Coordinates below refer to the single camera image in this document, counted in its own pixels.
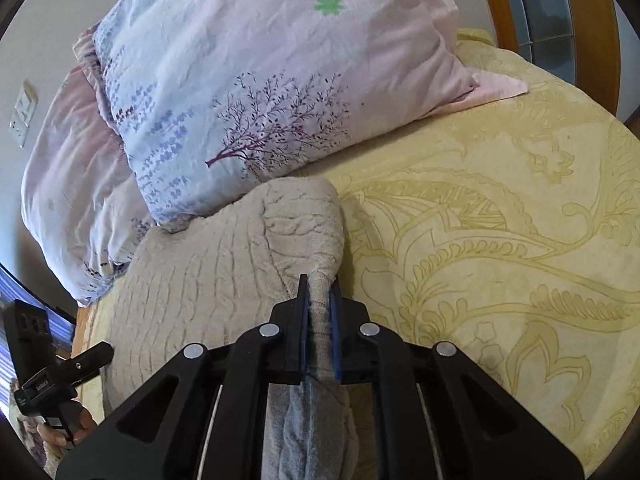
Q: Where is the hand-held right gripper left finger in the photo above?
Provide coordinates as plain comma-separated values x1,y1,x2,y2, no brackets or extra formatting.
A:
55,274,311,480

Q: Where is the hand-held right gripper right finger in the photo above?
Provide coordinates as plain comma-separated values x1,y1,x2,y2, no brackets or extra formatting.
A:
327,280,586,480

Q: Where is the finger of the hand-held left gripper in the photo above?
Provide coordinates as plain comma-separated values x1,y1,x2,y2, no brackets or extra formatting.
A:
59,341,114,387

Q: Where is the beige cable-knit sweater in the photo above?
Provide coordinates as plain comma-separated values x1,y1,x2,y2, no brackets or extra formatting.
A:
102,177,377,480

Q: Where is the person's left hand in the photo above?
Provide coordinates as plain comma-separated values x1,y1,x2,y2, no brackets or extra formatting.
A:
37,404,99,461

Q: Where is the blue striped screen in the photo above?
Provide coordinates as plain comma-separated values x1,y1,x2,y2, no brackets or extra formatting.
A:
0,265,77,413

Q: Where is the pink floral pillow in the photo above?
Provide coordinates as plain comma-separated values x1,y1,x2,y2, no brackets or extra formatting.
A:
22,25,157,307

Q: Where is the yellow patterned blanket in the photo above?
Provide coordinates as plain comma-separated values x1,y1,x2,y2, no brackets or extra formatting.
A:
75,27,640,480

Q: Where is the pink pillow with tree print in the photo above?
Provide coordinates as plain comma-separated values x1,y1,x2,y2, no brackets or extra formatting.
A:
94,0,529,227

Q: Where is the wooden headboard with glass panel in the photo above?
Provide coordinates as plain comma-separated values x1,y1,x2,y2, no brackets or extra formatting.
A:
474,0,627,122

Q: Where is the wooden bed frame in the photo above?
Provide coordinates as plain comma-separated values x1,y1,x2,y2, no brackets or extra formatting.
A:
74,305,107,413

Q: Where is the white wall socket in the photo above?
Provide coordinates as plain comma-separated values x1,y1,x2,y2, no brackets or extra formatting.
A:
8,80,40,149

